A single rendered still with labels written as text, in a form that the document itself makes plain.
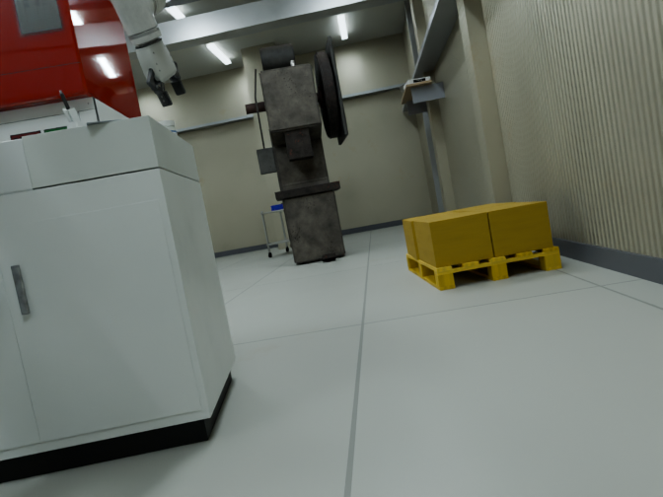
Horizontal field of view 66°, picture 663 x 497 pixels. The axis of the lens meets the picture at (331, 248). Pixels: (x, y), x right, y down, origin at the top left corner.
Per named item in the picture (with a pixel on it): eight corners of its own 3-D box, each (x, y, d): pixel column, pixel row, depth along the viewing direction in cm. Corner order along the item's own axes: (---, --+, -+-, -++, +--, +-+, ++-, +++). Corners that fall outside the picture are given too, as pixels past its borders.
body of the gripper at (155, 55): (143, 36, 144) (162, 76, 150) (125, 47, 136) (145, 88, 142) (166, 30, 142) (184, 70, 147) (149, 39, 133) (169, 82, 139)
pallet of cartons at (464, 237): (566, 269, 310) (556, 199, 307) (420, 294, 319) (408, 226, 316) (512, 250, 432) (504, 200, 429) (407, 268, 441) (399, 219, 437)
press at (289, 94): (287, 259, 773) (250, 64, 751) (373, 245, 753) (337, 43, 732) (260, 273, 628) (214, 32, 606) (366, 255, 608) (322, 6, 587)
